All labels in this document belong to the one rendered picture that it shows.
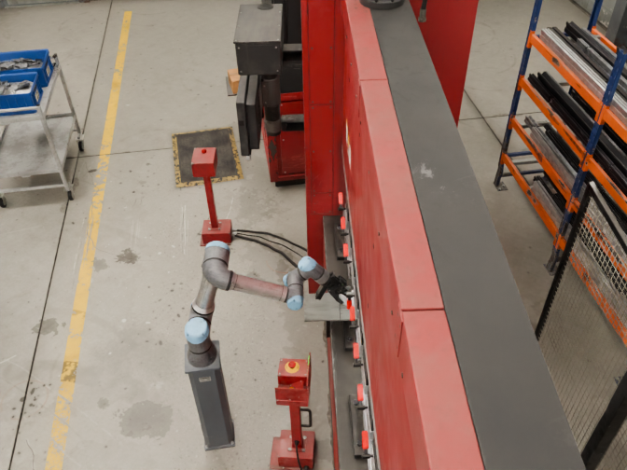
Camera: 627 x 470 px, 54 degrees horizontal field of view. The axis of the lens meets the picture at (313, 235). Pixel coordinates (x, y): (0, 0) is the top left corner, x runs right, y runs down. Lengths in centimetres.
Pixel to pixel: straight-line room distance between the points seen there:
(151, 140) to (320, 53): 336
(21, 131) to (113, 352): 258
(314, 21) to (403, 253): 185
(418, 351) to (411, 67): 127
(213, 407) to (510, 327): 235
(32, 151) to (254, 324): 264
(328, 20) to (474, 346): 214
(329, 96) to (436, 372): 227
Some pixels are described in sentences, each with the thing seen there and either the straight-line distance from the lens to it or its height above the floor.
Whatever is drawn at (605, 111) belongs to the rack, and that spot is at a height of 139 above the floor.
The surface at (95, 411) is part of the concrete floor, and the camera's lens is 420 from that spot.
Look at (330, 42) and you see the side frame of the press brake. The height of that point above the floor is 200.
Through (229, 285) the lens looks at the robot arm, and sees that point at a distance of 281.
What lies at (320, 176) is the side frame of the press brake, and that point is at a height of 117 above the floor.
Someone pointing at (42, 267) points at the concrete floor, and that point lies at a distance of 521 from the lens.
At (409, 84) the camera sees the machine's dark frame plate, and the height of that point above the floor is 230.
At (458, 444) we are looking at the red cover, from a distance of 123.
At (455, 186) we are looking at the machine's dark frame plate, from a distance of 176.
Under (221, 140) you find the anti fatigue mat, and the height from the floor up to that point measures 1.
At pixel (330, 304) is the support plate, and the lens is 314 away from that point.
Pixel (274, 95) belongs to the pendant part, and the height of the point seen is 141.
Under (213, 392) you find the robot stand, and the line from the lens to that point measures 340.
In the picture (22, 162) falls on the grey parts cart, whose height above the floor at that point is 33.
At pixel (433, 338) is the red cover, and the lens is 136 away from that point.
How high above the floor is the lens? 335
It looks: 42 degrees down
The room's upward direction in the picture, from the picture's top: 1 degrees counter-clockwise
